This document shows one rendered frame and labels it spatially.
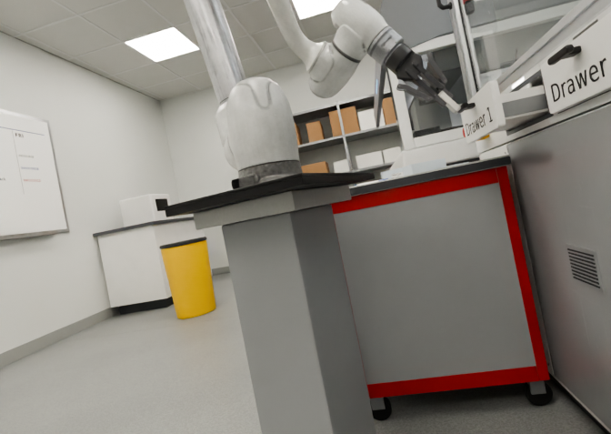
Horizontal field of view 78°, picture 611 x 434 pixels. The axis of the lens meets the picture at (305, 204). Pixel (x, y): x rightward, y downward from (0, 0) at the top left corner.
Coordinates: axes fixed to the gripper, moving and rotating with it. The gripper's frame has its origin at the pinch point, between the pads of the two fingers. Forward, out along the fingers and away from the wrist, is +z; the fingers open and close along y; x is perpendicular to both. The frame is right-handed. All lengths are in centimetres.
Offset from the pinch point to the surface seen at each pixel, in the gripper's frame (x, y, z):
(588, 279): -16, -13, 50
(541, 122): -8.4, 8.1, 19.6
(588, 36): -35.3, 12.4, 10.3
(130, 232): 242, -229, -149
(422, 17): 80, 45, -39
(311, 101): 427, 7, -153
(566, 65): -27.2, 11.2, 12.1
